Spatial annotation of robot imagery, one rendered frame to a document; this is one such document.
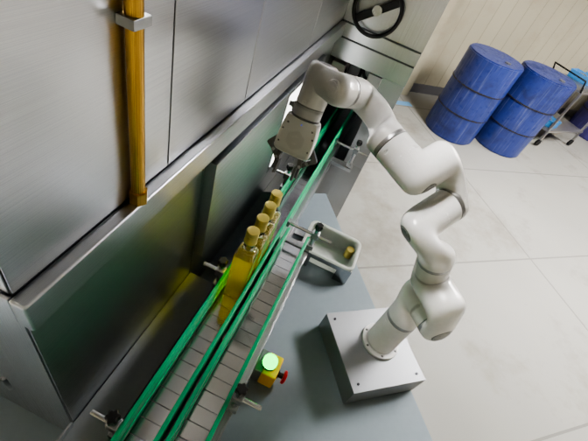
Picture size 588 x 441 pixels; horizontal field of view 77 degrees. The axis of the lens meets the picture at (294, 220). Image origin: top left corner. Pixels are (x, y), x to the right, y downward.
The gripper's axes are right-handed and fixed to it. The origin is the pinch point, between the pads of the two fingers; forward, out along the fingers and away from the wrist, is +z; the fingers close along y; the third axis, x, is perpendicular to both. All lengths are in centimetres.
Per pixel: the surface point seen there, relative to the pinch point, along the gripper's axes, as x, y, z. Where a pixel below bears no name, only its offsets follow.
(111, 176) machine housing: -52, -15, -8
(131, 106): -52, -13, -19
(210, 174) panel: -18.8, -13.0, 1.8
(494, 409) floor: 78, 150, 108
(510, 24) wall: 489, 124, -116
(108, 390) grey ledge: -45, -13, 51
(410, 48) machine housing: 89, 18, -40
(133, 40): -54, -13, -27
